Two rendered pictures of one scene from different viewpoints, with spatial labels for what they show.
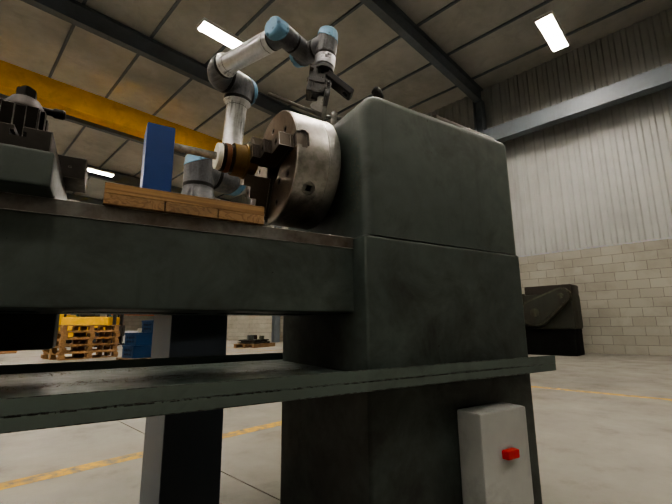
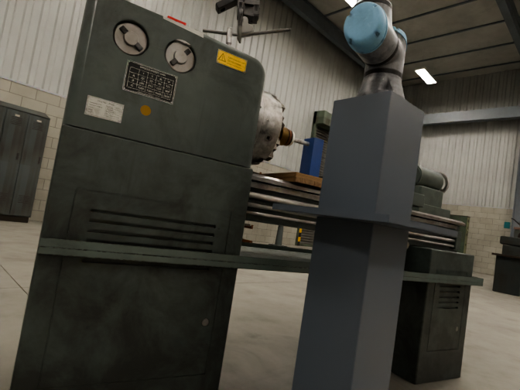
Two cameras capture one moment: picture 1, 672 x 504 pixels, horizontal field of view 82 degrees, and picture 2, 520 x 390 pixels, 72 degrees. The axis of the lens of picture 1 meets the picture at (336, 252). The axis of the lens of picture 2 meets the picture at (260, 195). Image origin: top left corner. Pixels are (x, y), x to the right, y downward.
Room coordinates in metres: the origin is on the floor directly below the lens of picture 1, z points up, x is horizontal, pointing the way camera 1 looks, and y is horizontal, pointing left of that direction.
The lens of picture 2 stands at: (2.56, 0.24, 0.69)
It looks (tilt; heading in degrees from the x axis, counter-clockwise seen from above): 4 degrees up; 181
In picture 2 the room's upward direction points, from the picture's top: 9 degrees clockwise
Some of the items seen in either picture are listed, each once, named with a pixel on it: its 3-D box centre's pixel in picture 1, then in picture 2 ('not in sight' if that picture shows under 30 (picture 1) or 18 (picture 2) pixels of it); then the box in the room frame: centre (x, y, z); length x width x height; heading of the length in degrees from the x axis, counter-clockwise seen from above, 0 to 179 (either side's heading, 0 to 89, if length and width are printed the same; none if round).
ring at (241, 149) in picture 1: (238, 160); (280, 135); (0.96, 0.26, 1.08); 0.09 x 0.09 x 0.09; 31
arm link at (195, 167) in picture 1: (201, 169); (384, 54); (1.46, 0.54, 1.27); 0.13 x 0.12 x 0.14; 144
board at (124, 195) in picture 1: (176, 225); (298, 183); (0.89, 0.38, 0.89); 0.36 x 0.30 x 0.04; 31
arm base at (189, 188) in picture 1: (197, 197); (381, 90); (1.46, 0.54, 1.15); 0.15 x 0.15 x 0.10
